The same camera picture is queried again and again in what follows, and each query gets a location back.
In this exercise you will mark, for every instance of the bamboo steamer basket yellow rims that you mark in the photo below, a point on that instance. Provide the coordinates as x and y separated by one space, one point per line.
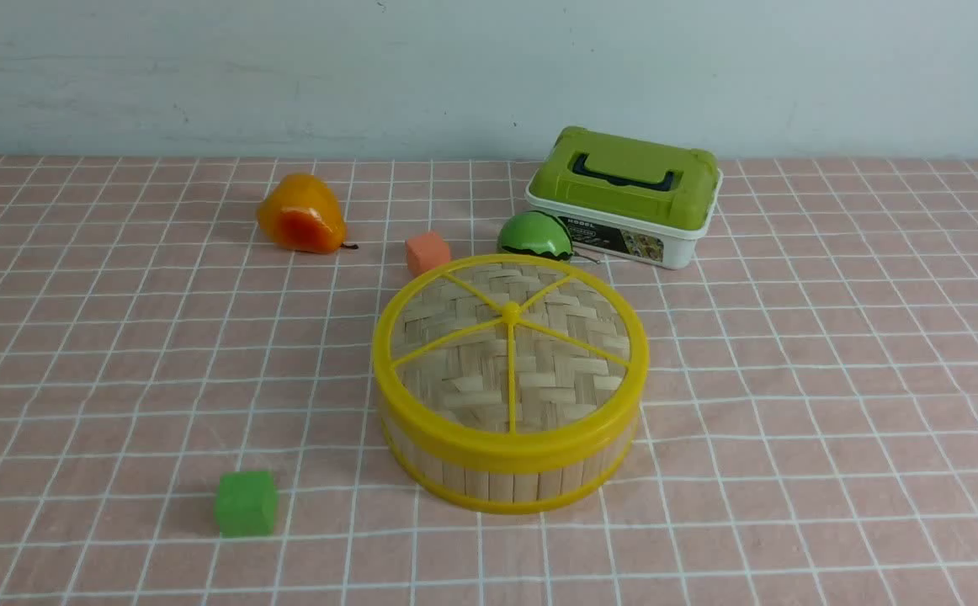
549 487

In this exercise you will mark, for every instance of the pink checkered tablecloth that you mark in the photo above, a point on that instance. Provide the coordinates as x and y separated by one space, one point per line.
809 434

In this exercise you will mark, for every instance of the yellow woven steamer lid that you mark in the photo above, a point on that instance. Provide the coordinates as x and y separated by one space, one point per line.
510 364

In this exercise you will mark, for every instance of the orange foam cube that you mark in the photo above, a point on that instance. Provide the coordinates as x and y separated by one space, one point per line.
425 252

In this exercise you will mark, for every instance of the orange yellow toy pear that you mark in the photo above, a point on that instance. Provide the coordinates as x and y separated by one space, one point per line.
302 214

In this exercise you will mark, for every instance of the green foam cube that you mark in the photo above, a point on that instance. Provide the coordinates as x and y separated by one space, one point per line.
246 504

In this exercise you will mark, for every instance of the green lidded white storage box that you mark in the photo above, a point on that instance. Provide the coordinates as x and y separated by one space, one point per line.
634 199

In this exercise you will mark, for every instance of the green toy watermelon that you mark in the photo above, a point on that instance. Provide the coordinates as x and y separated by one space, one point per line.
537 233

